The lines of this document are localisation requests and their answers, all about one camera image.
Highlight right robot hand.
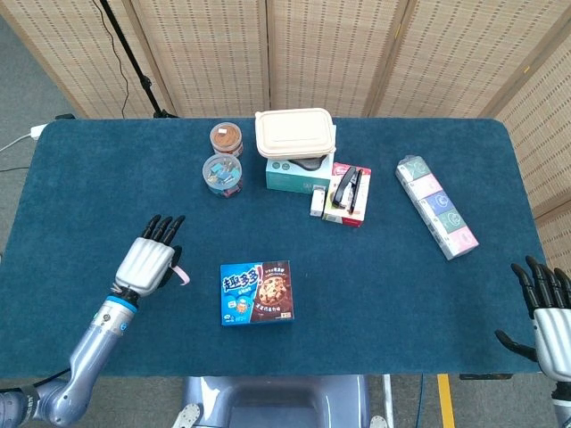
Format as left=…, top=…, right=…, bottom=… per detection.
left=493, top=255, right=571, bottom=383

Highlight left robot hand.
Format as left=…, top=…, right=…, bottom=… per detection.
left=114, top=214, right=186, bottom=298

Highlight blue brown cookie box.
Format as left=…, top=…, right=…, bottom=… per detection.
left=219, top=260, right=295, bottom=327

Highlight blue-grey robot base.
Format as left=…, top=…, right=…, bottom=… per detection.
left=180, top=374, right=371, bottom=428

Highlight teal white cardboard box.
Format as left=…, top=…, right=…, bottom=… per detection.
left=265, top=153, right=336, bottom=195

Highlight small white staples box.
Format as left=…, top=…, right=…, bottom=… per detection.
left=310, top=185, right=328, bottom=218

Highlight red white stapler box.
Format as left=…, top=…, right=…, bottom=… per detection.
left=321, top=161, right=373, bottom=229

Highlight clear jar binder clips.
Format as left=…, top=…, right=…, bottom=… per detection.
left=202, top=153, right=244, bottom=200

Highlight yellow floor tape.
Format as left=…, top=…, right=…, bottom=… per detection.
left=436, top=374, right=456, bottom=428

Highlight clear jar brown rubber bands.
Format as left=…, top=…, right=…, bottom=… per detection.
left=209, top=121, right=244, bottom=158

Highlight multicolour tissue pack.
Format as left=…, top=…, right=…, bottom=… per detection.
left=394, top=154, right=480, bottom=261

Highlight white pole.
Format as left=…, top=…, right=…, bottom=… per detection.
left=382, top=374, right=396, bottom=428

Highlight beige lidded food container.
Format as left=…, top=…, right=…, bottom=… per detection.
left=254, top=107, right=337, bottom=161

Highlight blue table mat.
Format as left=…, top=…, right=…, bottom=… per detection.
left=0, top=117, right=571, bottom=380

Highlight black tripod stand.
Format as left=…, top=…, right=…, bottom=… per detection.
left=98, top=0, right=179, bottom=119

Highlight black stapler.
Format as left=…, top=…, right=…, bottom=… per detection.
left=330, top=166, right=363, bottom=215

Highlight bamboo folding screen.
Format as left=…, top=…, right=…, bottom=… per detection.
left=0, top=0, right=571, bottom=277

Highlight white power cable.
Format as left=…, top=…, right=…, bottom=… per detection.
left=0, top=133, right=33, bottom=153

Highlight thin black hanging cable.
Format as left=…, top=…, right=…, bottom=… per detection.
left=91, top=0, right=131, bottom=118

